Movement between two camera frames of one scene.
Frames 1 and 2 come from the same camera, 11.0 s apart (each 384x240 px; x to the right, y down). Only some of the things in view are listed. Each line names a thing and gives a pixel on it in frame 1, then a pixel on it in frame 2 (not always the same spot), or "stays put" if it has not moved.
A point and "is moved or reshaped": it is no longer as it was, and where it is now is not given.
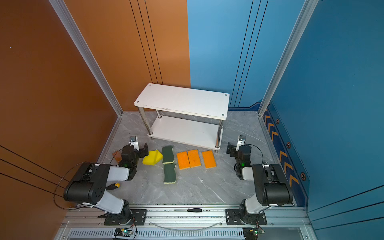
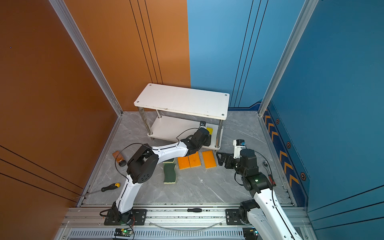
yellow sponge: [159, 157] is moved or reshaped
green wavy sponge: [170, 176] stays put
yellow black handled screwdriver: [113, 186] stays put
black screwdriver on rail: [195, 210] stays put
